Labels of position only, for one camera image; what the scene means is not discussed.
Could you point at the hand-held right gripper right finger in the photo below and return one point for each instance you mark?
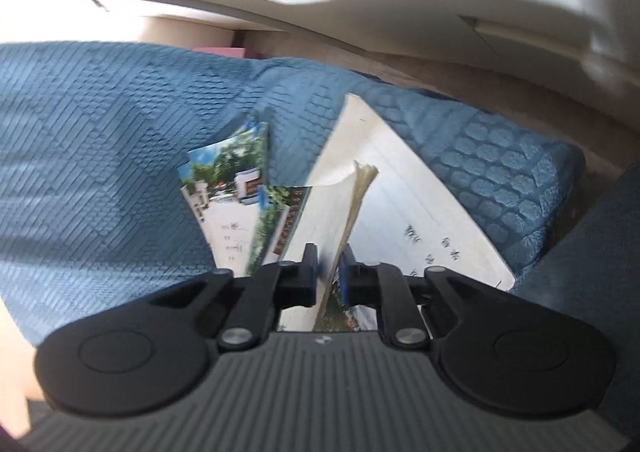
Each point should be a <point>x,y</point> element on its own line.
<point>344,277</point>

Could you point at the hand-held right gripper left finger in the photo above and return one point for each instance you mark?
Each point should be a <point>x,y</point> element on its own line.
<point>311,277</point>

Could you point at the photo-cover notebook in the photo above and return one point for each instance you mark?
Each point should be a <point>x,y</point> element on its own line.
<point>220,192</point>
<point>325,222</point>
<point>425,192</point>
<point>250,128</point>

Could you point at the pink box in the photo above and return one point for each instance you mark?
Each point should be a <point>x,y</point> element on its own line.
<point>220,52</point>

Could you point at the blue textured chair cover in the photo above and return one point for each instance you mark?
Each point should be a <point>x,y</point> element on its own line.
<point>100,157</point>

